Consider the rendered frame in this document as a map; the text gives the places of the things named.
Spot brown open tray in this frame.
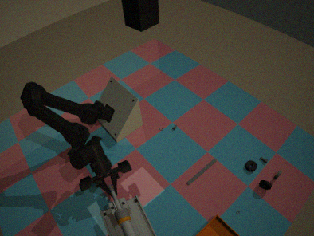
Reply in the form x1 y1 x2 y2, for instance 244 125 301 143
196 215 239 236

